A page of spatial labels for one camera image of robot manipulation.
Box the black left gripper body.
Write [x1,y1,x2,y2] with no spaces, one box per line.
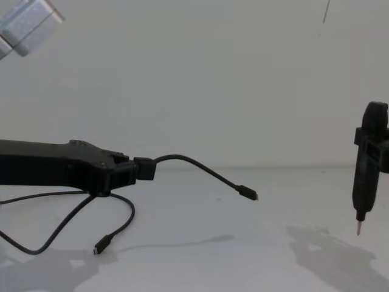
[0,139,112,195]

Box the black cable with two plugs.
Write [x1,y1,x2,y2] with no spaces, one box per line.
[92,154,260,256]

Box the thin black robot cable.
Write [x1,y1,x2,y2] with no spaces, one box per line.
[0,190,94,256]

